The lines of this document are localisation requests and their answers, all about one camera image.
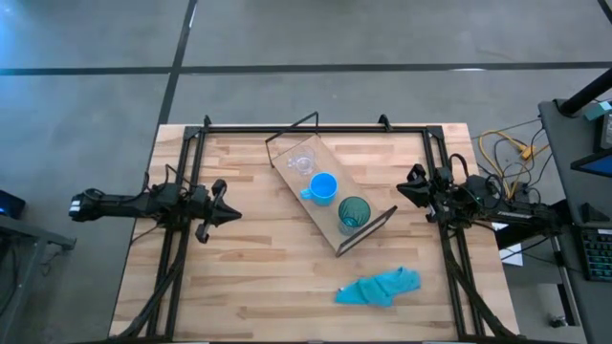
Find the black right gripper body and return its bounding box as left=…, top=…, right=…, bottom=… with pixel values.
left=410, top=163, right=455, bottom=224

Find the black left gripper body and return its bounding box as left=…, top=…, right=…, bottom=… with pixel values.
left=188, top=180, right=229, bottom=244

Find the teal green tumbler cup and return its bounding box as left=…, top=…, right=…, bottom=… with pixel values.
left=337, top=195, right=373, bottom=237

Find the blue plastic mug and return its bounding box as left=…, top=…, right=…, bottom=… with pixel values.
left=299, top=171, right=339, bottom=207

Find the clear glass mug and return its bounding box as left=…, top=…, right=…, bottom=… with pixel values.
left=286, top=144, right=317, bottom=176

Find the black stand bar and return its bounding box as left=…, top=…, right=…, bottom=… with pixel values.
left=494, top=209, right=575, bottom=250

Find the white paper sheet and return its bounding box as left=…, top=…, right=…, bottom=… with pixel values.
left=499, top=222, right=526, bottom=268

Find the teal cloth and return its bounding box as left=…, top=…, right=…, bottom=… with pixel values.
left=334, top=266, right=424, bottom=309

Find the dark grey desk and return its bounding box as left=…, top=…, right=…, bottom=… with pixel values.
left=537, top=97, right=612, bottom=344

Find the computer monitor with blue screen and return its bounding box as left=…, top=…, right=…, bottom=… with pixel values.
left=570, top=148, right=612, bottom=180

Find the grey metal cart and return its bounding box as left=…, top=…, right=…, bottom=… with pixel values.
left=0, top=213, right=77, bottom=344

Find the black keyboard with green keys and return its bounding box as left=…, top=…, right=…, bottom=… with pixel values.
left=579, top=226, right=612, bottom=283

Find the black box device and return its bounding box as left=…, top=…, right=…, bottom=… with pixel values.
left=595, top=113, right=612, bottom=153

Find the small teal box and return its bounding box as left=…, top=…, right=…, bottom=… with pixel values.
left=583, top=98, right=612, bottom=122

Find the thick black pole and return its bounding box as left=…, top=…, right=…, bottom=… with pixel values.
left=557, top=68, right=612, bottom=118

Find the black device with blue light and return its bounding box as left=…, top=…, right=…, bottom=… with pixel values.
left=0, top=189, right=27, bottom=220

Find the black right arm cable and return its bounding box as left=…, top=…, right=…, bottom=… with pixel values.
left=448, top=152, right=472, bottom=183

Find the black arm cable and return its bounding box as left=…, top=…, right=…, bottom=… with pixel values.
left=142, top=163, right=192, bottom=192
left=448, top=152, right=472, bottom=183

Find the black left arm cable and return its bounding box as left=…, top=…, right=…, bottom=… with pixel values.
left=142, top=163, right=192, bottom=192

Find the wooden shelf with black frame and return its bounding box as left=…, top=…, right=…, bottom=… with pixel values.
left=265, top=110, right=399, bottom=258

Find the yellow cable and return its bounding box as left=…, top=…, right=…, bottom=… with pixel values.
left=477, top=129, right=546, bottom=197

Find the black triangular bracket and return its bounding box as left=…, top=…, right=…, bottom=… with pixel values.
left=580, top=202, right=611, bottom=224

